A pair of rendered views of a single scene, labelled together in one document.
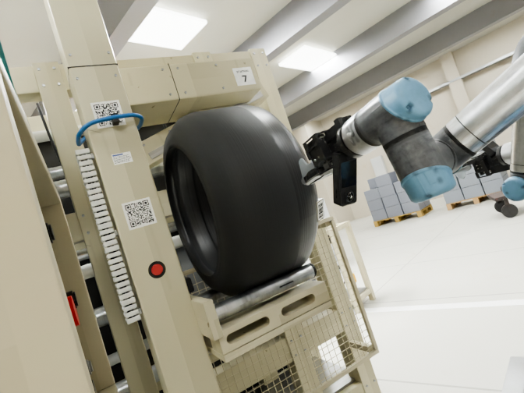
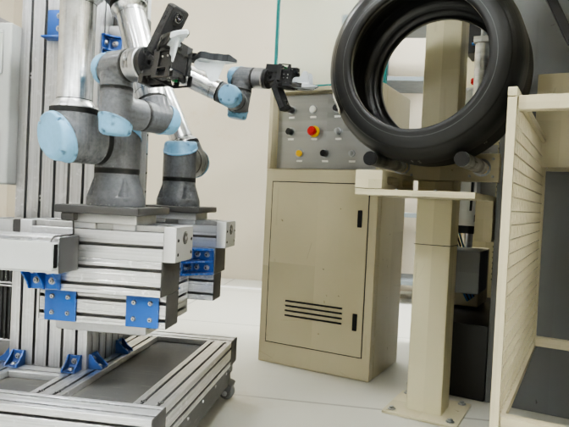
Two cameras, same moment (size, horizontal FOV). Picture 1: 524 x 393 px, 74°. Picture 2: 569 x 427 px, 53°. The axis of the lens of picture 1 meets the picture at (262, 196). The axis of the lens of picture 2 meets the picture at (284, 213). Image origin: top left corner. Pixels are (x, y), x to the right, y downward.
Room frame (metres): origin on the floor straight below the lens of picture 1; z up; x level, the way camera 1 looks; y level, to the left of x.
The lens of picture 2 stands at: (2.44, -1.28, 0.75)
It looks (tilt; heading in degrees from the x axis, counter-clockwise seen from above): 1 degrees down; 146
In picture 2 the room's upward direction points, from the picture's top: 3 degrees clockwise
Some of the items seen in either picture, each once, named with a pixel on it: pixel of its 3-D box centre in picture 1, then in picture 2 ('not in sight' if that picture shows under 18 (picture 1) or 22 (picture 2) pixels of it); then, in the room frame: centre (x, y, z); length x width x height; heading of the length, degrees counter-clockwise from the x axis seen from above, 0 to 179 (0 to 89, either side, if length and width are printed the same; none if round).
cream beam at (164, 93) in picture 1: (184, 93); not in sight; (1.46, 0.18, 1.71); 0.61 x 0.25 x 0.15; 118
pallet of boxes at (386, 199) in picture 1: (395, 196); not in sight; (8.38, -3.04, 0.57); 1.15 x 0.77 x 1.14; 47
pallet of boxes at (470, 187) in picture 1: (471, 175); not in sight; (7.27, -4.26, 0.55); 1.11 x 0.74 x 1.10; 47
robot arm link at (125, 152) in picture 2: not in sight; (116, 142); (0.93, -0.82, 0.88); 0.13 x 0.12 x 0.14; 112
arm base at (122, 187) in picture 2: not in sight; (116, 187); (0.93, -0.81, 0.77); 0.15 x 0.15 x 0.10
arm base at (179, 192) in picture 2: not in sight; (178, 191); (0.56, -0.48, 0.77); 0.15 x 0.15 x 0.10
